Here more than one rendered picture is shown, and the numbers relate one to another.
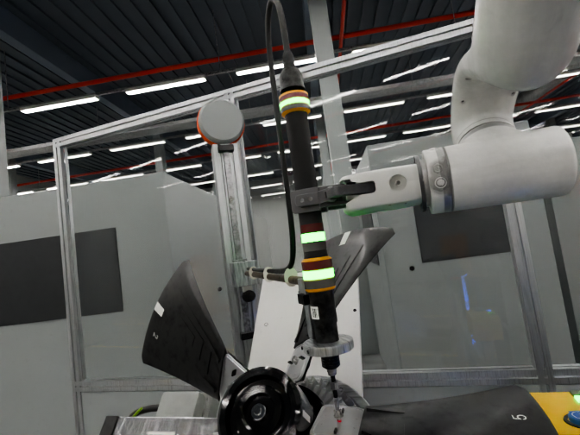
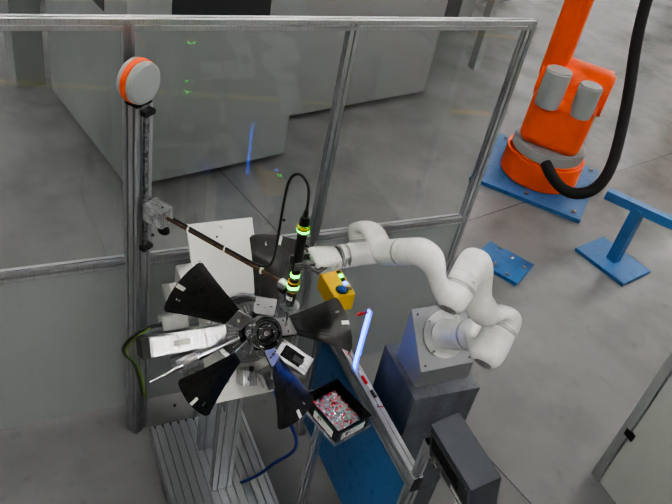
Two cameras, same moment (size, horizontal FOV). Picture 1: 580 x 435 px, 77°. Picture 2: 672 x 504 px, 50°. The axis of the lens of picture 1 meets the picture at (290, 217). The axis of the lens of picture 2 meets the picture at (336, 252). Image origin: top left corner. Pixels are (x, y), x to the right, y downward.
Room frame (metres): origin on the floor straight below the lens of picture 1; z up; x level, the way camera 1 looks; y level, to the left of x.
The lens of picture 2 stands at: (-0.85, 1.32, 3.07)
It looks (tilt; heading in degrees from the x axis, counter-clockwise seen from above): 38 degrees down; 312
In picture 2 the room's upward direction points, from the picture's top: 12 degrees clockwise
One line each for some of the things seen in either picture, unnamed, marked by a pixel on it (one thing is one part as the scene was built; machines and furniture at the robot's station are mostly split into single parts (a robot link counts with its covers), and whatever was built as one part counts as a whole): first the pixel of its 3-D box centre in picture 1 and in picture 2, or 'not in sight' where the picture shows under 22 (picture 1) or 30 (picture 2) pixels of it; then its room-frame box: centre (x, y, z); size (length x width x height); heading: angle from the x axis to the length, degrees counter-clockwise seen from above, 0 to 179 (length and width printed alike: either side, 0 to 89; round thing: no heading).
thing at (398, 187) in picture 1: (385, 189); (325, 258); (0.49, -0.13, 1.49); 0.11 x 0.10 x 0.07; 73
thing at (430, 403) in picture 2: not in sight; (406, 435); (0.21, -0.60, 0.47); 0.30 x 0.30 x 0.93; 70
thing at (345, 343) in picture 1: (321, 312); (288, 295); (0.53, -0.03, 1.33); 0.09 x 0.07 x 0.10; 18
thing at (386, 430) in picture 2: not in sight; (365, 392); (0.32, -0.34, 0.82); 0.90 x 0.04 x 0.08; 163
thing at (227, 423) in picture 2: not in sight; (226, 434); (0.66, 0.07, 0.46); 0.09 x 0.04 x 0.91; 73
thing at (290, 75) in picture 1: (308, 204); (297, 263); (0.52, -0.03, 1.49); 0.04 x 0.04 x 0.46
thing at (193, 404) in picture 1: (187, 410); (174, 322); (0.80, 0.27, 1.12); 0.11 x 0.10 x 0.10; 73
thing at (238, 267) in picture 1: (243, 273); (156, 212); (1.12, 0.16, 1.37); 0.10 x 0.07 x 0.08; 18
